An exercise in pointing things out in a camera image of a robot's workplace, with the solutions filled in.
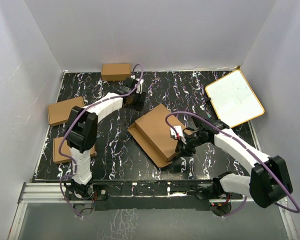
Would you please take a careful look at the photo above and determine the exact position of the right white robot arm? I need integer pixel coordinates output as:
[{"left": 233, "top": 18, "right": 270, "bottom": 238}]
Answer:
[{"left": 170, "top": 117, "right": 293, "bottom": 208}]

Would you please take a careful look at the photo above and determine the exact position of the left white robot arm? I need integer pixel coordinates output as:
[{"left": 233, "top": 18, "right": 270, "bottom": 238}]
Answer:
[{"left": 64, "top": 77, "right": 146, "bottom": 200}]

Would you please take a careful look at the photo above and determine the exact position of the large cardboard box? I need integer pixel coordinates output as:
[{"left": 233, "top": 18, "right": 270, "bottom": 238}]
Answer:
[{"left": 128, "top": 104, "right": 178, "bottom": 168}]

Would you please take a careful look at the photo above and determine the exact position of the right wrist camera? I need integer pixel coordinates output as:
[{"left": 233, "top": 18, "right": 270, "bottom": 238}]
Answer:
[{"left": 170, "top": 125, "right": 185, "bottom": 141}]

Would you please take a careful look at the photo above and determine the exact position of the folded cardboard box back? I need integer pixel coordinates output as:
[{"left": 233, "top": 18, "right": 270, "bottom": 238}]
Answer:
[{"left": 101, "top": 63, "right": 131, "bottom": 82}]

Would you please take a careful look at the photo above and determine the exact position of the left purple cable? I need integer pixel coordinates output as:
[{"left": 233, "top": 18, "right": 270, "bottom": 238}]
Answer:
[{"left": 57, "top": 63, "right": 145, "bottom": 217}]

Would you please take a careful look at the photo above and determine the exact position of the aluminium frame rail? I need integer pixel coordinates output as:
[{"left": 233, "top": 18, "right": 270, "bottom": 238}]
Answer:
[{"left": 8, "top": 124, "right": 300, "bottom": 240}]

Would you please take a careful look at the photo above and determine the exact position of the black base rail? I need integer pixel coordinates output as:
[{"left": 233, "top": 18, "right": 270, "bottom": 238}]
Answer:
[{"left": 63, "top": 180, "right": 242, "bottom": 215}]

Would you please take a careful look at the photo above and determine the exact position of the folded cardboard box left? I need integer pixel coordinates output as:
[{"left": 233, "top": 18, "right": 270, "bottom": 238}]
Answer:
[{"left": 47, "top": 96, "right": 85, "bottom": 127}]

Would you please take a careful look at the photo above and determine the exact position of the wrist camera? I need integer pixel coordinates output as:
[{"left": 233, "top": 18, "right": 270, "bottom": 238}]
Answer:
[
  {"left": 130, "top": 75, "right": 144, "bottom": 94},
  {"left": 170, "top": 125, "right": 185, "bottom": 141}
]

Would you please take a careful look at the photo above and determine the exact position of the folded cardboard box front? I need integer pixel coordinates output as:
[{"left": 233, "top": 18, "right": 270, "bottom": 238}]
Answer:
[{"left": 52, "top": 137, "right": 97, "bottom": 164}]

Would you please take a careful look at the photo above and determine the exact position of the white board yellow rim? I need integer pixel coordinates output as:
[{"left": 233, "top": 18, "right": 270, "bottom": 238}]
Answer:
[{"left": 205, "top": 69, "right": 265, "bottom": 128}]

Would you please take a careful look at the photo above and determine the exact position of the folded cardboard box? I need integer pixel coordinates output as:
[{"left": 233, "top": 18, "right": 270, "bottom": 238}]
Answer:
[
  {"left": 47, "top": 96, "right": 85, "bottom": 127},
  {"left": 52, "top": 137, "right": 97, "bottom": 164},
  {"left": 101, "top": 63, "right": 131, "bottom": 82}
]

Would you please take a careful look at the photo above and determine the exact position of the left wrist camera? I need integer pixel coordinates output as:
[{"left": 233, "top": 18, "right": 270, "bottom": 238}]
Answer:
[{"left": 130, "top": 75, "right": 144, "bottom": 94}]

